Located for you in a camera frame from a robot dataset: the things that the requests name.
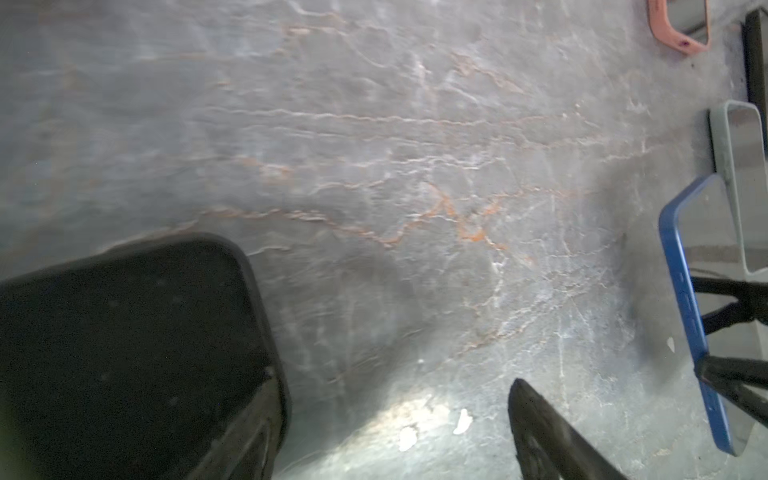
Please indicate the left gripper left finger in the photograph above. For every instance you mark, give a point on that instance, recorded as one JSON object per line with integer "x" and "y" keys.
{"x": 250, "y": 443}

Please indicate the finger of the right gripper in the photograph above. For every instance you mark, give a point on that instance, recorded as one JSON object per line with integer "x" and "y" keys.
{"x": 737, "y": 379}
{"x": 750, "y": 302}

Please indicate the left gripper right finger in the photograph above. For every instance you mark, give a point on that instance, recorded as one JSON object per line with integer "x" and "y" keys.
{"x": 547, "y": 446}

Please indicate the blue-edged phone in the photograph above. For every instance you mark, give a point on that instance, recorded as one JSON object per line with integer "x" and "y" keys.
{"x": 698, "y": 238}

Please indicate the black phone case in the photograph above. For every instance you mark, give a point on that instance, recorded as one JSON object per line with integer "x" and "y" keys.
{"x": 755, "y": 51}
{"x": 127, "y": 364}

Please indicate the light blue phone case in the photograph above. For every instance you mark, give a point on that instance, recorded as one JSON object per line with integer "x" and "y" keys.
{"x": 739, "y": 152}

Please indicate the pink phone case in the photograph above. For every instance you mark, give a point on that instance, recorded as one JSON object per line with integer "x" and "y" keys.
{"x": 683, "y": 25}

